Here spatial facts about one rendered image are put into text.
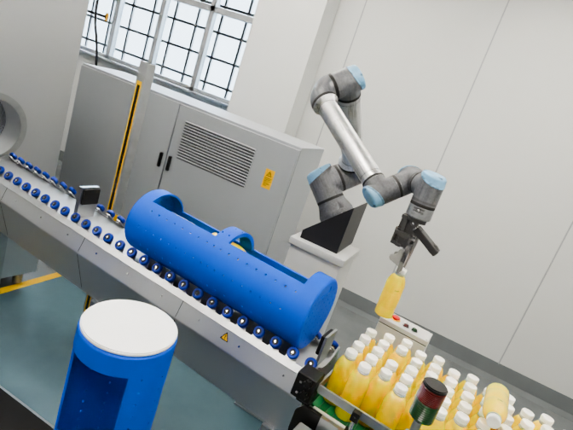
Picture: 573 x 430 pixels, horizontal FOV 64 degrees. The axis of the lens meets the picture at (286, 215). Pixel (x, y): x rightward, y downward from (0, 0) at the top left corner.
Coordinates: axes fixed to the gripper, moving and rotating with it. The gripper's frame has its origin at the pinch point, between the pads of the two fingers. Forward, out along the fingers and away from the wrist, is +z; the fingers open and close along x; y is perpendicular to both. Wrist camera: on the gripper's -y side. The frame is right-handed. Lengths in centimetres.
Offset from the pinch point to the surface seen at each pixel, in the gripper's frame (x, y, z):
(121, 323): 74, 56, 30
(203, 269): 31, 62, 24
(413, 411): 55, -24, 16
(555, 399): -273, -122, 125
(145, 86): -15, 158, -25
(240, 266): 29, 49, 17
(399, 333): -7.6, -7.7, 25.8
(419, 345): -7.6, -16.2, 26.5
